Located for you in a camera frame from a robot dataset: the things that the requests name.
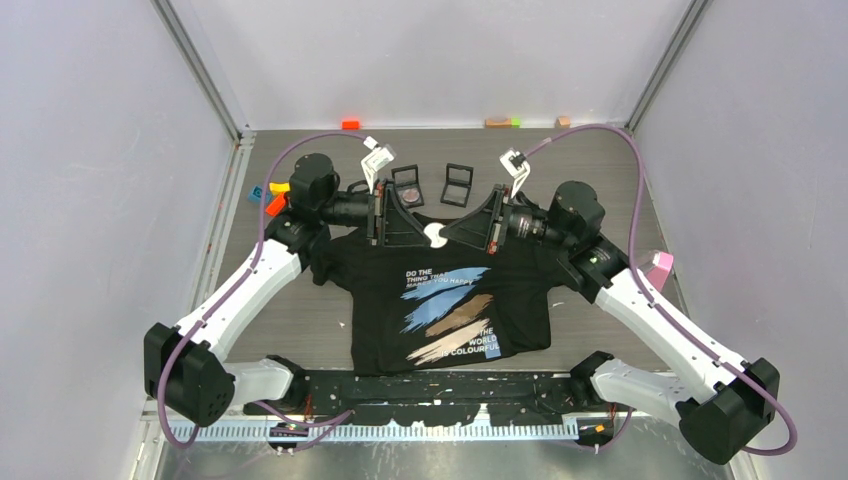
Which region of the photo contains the tan block at wall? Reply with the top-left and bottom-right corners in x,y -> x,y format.
484,117 -> 512,128

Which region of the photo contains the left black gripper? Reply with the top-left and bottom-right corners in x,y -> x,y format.
318,179 -> 431,248

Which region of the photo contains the black brooch box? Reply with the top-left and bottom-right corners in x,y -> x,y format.
391,164 -> 425,208
440,163 -> 474,208

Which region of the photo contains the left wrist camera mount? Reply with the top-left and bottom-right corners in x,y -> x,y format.
360,136 -> 396,194

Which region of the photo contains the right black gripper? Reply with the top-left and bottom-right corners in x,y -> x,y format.
441,185 -> 572,254

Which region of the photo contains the orange red block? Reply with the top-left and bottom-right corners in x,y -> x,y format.
265,193 -> 287,217

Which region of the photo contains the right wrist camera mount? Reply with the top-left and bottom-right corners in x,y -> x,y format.
499,148 -> 531,199

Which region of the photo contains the pink metronome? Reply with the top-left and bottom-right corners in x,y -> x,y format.
638,250 -> 674,292

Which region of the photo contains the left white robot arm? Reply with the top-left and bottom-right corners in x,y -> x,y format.
143,146 -> 415,427

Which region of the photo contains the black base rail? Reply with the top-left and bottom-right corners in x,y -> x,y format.
267,370 -> 628,427

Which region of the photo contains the red block at wall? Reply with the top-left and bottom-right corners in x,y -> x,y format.
341,119 -> 361,130

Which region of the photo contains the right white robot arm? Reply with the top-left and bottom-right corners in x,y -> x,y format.
425,181 -> 780,465

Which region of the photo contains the yellow curved block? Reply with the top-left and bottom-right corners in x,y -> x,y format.
269,182 -> 290,196

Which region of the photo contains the black printed t-shirt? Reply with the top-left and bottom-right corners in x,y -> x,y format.
311,229 -> 564,376

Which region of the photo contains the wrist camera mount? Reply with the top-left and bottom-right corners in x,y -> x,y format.
360,136 -> 396,194
499,148 -> 531,199

